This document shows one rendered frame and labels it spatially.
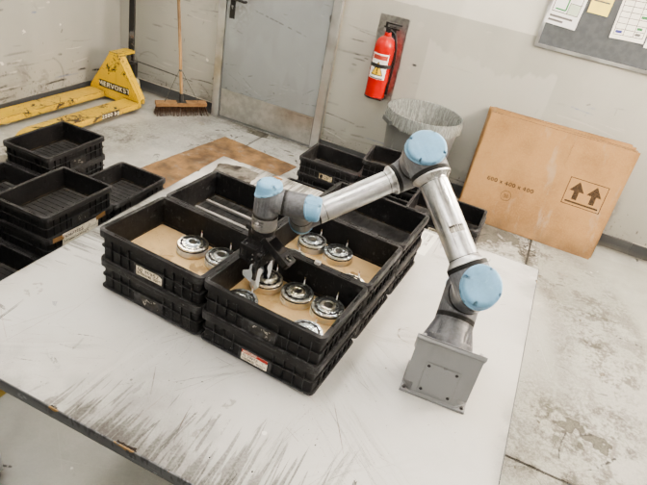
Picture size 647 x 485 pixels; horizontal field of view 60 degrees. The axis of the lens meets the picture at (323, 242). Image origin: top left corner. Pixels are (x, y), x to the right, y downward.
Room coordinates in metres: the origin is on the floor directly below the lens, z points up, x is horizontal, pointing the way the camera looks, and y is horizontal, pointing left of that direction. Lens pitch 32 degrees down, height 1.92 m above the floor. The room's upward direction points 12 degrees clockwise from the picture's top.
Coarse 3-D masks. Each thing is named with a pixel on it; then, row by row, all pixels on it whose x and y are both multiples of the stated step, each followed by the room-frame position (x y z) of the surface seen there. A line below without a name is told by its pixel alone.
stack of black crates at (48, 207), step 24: (0, 192) 2.02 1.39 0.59; (24, 192) 2.13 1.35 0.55; (48, 192) 2.25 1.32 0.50; (72, 192) 2.30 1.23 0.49; (96, 192) 2.18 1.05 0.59; (0, 216) 1.97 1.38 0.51; (24, 216) 1.94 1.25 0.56; (48, 216) 1.92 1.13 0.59; (72, 216) 2.04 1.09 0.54; (0, 240) 1.98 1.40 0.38; (24, 240) 1.95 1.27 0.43; (48, 240) 1.90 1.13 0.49
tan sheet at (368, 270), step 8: (296, 240) 1.75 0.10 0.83; (296, 248) 1.69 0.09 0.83; (312, 256) 1.66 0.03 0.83; (320, 256) 1.67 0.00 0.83; (352, 256) 1.72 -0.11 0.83; (328, 264) 1.63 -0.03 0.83; (352, 264) 1.67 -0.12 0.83; (360, 264) 1.68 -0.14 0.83; (368, 264) 1.69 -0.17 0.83; (344, 272) 1.60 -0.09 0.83; (352, 272) 1.61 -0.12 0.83; (360, 272) 1.62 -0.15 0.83; (368, 272) 1.63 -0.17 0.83; (368, 280) 1.59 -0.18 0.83
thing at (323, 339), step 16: (336, 272) 1.45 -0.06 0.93; (208, 288) 1.26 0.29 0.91; (224, 288) 1.26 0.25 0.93; (240, 304) 1.22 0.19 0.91; (256, 304) 1.22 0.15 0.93; (352, 304) 1.30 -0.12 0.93; (272, 320) 1.18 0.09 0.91; (288, 320) 1.17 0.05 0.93; (336, 320) 1.22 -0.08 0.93; (304, 336) 1.15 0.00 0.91; (320, 336) 1.14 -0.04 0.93
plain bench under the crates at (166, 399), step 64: (320, 192) 2.42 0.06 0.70; (64, 256) 1.54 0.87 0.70; (0, 320) 1.19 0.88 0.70; (64, 320) 1.24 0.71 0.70; (128, 320) 1.30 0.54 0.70; (384, 320) 1.55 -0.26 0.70; (512, 320) 1.71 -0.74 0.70; (0, 384) 0.98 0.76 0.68; (64, 384) 1.01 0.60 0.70; (128, 384) 1.05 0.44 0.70; (192, 384) 1.10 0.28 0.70; (256, 384) 1.15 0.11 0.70; (384, 384) 1.25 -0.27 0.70; (512, 384) 1.37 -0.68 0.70; (128, 448) 0.86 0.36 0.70; (192, 448) 0.90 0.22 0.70; (256, 448) 0.93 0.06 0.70; (320, 448) 0.97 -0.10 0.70; (384, 448) 1.01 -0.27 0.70; (448, 448) 1.06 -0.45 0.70
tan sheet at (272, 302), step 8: (232, 288) 1.39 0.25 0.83; (240, 288) 1.40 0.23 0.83; (248, 288) 1.41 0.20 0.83; (264, 296) 1.38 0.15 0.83; (272, 296) 1.39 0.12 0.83; (264, 304) 1.35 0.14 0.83; (272, 304) 1.35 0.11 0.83; (280, 304) 1.36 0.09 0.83; (280, 312) 1.33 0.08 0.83; (288, 312) 1.33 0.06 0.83; (296, 312) 1.34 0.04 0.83; (304, 312) 1.35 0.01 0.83; (312, 320) 1.32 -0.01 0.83
